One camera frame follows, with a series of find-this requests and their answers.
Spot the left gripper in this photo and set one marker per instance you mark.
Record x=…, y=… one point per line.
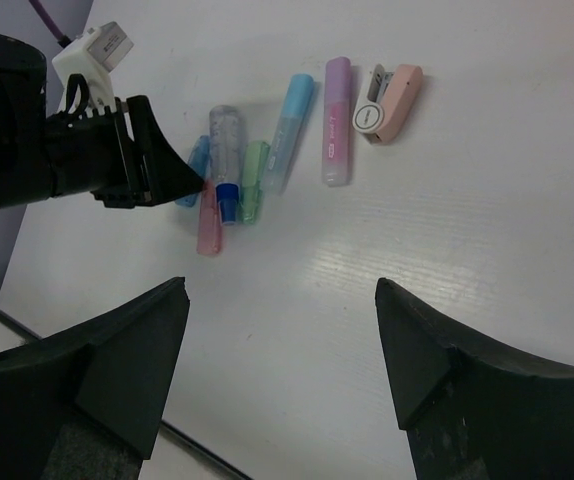
x=94, y=153

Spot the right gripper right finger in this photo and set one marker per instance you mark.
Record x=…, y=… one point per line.
x=473, y=407

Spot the light blue highlighter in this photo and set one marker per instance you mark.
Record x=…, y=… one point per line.
x=293, y=112

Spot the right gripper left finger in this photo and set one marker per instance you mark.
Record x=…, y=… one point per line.
x=87, y=402

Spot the small pink highlighter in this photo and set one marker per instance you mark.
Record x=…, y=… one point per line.
x=210, y=235

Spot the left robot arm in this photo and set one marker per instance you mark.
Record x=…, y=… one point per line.
x=23, y=170

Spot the small green highlighter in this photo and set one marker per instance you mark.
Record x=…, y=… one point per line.
x=251, y=194

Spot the pink purple highlighter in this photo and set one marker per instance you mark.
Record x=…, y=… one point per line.
x=337, y=122

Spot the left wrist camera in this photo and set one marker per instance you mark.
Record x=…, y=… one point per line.
x=95, y=54

